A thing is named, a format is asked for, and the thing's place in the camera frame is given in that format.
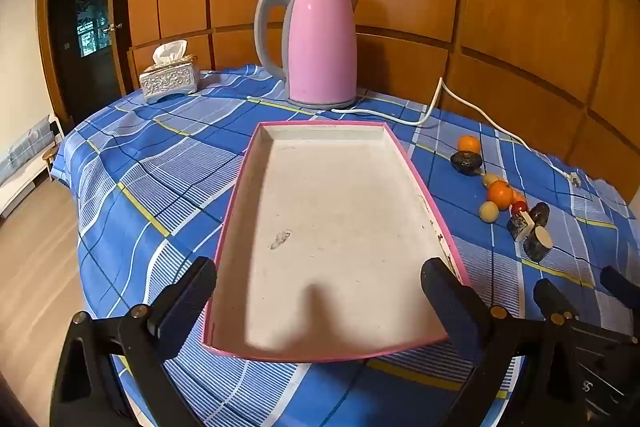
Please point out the round sugarcane piece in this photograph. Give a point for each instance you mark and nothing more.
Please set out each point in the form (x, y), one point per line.
(538, 245)

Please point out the dark door with window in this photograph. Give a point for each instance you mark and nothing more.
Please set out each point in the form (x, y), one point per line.
(65, 57)

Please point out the red cherry tomato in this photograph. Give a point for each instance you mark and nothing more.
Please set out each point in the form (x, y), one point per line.
(519, 207)

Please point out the white tissue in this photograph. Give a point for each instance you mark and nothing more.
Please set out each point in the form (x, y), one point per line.
(169, 52)

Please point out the small wooden stool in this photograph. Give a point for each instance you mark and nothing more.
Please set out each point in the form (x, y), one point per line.
(50, 157)

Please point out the pink electric kettle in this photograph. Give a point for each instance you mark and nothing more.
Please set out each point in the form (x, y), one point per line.
(320, 42)

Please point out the grey kettle base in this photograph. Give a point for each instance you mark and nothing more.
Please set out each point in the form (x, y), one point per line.
(320, 106)

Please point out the small orange mandarin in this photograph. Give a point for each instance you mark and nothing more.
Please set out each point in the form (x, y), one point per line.
(470, 144)

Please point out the silver ornate tissue box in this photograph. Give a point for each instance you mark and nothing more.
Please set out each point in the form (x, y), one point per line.
(170, 79)

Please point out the tan longan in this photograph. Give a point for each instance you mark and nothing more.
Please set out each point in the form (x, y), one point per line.
(490, 180)
(488, 211)

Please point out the small orange carrot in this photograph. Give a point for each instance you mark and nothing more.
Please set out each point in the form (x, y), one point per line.
(520, 196)

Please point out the small dark water chestnut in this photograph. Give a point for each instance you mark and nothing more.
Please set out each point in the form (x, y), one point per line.
(540, 213)

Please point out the pink cardboard tray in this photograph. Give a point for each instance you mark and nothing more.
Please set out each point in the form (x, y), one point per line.
(325, 232)

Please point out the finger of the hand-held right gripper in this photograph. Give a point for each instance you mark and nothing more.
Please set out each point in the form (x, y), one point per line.
(621, 284)
(554, 299)

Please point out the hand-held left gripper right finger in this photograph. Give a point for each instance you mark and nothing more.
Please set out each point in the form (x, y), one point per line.
(457, 307)

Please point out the blue plaid tablecloth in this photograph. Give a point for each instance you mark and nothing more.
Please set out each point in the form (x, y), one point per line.
(150, 167)

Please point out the white bench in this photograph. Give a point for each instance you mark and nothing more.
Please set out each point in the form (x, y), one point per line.
(25, 157)

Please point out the large orange mandarin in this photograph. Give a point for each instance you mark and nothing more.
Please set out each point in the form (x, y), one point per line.
(500, 193)

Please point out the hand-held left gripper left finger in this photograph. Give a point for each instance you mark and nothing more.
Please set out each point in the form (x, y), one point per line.
(187, 302)

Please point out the angular sugarcane piece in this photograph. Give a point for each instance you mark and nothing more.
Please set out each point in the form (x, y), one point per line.
(520, 227)

